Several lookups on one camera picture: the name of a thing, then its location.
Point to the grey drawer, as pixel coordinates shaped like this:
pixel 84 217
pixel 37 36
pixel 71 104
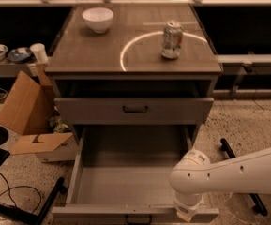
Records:
pixel 121 176
pixel 134 110

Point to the blue patterned bowl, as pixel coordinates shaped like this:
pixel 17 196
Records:
pixel 19 55

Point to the white ceramic bowl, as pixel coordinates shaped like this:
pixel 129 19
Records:
pixel 98 19

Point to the long side shelf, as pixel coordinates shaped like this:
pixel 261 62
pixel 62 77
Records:
pixel 11 70

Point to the grey top drawer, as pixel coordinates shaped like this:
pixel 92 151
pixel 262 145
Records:
pixel 134 110

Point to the white paper cup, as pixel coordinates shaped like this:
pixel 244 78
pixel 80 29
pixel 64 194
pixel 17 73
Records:
pixel 39 52

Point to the open cardboard box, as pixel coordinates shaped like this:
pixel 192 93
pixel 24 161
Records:
pixel 29 111

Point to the grey drawer cabinet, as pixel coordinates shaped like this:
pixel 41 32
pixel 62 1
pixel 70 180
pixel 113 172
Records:
pixel 126 61

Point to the crushed soda can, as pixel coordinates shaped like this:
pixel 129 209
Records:
pixel 172 40

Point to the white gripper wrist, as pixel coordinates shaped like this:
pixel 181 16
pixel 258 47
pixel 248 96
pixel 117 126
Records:
pixel 186 208

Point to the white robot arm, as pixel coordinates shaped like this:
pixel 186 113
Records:
pixel 195 175

